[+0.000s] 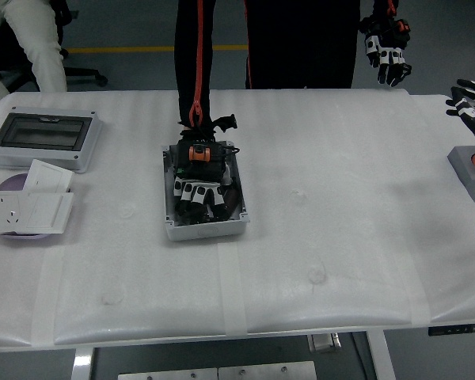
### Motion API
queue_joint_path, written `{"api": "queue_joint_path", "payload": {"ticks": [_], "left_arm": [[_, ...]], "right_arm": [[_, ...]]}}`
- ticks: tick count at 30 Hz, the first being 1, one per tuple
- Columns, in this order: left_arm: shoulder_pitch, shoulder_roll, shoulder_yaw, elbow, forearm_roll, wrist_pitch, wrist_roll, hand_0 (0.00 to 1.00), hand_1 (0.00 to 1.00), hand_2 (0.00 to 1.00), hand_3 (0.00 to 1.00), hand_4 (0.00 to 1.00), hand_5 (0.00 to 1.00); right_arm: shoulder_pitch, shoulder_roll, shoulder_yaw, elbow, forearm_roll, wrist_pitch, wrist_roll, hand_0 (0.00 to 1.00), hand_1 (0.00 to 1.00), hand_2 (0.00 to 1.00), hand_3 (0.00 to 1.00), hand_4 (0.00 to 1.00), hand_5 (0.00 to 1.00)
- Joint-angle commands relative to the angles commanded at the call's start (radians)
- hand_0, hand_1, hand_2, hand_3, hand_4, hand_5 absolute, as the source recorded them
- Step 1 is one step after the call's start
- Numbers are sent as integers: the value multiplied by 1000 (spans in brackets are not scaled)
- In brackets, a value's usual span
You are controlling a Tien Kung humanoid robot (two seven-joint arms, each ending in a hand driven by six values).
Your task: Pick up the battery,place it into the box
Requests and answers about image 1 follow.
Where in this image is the black table control panel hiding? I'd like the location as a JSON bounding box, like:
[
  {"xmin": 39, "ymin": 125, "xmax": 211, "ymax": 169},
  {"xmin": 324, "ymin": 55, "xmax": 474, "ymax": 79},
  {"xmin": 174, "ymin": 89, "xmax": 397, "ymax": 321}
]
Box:
[{"xmin": 427, "ymin": 323, "xmax": 475, "ymax": 337}]

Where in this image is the white table leg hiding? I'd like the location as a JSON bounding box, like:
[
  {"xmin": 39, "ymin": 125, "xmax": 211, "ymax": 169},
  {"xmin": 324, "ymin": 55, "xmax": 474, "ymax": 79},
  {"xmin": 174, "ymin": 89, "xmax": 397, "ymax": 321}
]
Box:
[
  {"xmin": 366, "ymin": 331, "xmax": 397, "ymax": 380},
  {"xmin": 70, "ymin": 347, "xmax": 100, "ymax": 380}
]

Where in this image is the white socket panel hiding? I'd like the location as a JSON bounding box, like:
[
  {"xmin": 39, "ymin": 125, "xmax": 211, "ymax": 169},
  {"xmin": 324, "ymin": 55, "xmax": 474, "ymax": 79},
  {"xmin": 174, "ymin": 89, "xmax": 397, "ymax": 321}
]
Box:
[{"xmin": 0, "ymin": 192, "xmax": 25, "ymax": 238}]

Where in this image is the white switch plate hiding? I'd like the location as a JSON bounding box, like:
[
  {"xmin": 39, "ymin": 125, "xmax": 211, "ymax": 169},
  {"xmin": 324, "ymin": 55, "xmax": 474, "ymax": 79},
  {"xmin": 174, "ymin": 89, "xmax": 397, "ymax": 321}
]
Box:
[{"xmin": 22, "ymin": 158, "xmax": 75, "ymax": 194}]

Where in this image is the grey square base block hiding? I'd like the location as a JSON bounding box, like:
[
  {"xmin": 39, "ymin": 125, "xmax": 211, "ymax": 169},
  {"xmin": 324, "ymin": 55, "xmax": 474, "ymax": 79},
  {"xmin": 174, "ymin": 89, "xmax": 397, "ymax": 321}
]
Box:
[{"xmin": 447, "ymin": 145, "xmax": 475, "ymax": 207}]

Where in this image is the standing person's right hand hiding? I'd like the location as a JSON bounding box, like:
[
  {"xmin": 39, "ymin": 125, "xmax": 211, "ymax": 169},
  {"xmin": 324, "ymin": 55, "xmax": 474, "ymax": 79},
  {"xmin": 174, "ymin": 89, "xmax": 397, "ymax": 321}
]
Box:
[{"xmin": 173, "ymin": 138, "xmax": 241, "ymax": 222}]

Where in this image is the grey distribution box dark window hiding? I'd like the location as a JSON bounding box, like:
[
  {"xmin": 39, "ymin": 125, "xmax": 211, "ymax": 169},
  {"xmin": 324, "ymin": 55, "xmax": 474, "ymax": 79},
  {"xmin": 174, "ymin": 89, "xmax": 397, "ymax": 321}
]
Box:
[{"xmin": 0, "ymin": 105, "xmax": 104, "ymax": 174}]

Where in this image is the standing person's left hand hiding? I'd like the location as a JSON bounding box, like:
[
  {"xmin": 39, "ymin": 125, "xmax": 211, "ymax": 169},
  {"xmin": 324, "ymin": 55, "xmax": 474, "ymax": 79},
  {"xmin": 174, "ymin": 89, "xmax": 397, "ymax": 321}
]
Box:
[{"xmin": 358, "ymin": 15, "xmax": 413, "ymax": 88}]

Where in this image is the purple round plate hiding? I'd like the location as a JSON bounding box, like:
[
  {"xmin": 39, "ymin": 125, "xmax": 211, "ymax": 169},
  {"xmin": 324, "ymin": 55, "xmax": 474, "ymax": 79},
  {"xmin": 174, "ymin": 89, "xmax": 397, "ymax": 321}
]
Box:
[{"xmin": 0, "ymin": 173, "xmax": 55, "ymax": 241}]

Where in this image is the white foam mat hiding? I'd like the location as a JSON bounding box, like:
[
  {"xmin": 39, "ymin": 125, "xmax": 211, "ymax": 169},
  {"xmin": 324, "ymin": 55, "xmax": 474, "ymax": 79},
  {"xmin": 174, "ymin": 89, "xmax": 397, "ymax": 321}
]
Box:
[{"xmin": 0, "ymin": 89, "xmax": 475, "ymax": 352}]

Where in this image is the white switch panel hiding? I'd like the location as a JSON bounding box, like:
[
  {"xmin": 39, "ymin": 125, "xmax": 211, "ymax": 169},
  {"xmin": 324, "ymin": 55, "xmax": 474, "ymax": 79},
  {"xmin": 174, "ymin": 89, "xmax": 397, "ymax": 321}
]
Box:
[{"xmin": 13, "ymin": 192, "xmax": 75, "ymax": 234}]

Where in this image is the grey metal plate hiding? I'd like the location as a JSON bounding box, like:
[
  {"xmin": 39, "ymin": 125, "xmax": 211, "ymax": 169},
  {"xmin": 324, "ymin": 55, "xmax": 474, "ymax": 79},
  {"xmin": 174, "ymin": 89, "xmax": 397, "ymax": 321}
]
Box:
[
  {"xmin": 218, "ymin": 360, "xmax": 317, "ymax": 380},
  {"xmin": 117, "ymin": 367, "xmax": 219, "ymax": 380}
]

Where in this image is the silver metal bracket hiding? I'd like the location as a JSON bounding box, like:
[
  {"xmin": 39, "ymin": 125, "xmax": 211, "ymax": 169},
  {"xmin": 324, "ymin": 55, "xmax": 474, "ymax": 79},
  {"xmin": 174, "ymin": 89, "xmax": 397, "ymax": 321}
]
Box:
[{"xmin": 306, "ymin": 333, "xmax": 343, "ymax": 354}]

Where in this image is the seated person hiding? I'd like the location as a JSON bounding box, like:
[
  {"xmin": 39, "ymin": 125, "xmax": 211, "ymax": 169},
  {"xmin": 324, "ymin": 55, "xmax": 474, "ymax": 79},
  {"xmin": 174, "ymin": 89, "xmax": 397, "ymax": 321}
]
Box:
[{"xmin": 0, "ymin": 0, "xmax": 68, "ymax": 116}]

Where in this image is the black office chair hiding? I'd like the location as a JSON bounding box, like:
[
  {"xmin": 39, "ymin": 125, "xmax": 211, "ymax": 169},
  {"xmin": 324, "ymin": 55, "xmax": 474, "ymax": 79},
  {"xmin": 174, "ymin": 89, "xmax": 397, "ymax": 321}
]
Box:
[{"xmin": 0, "ymin": 0, "xmax": 108, "ymax": 90}]

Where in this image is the open grey junction box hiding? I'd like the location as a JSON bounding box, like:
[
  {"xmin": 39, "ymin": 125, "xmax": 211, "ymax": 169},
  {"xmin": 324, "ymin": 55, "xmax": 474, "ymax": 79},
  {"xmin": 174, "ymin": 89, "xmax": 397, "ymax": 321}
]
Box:
[{"xmin": 160, "ymin": 139, "xmax": 251, "ymax": 241}]

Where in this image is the standing person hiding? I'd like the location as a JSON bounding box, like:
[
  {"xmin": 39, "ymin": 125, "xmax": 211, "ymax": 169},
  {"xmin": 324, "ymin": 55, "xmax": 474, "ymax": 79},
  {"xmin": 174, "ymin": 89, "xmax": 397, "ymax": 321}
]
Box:
[{"xmin": 173, "ymin": 0, "xmax": 401, "ymax": 131}]

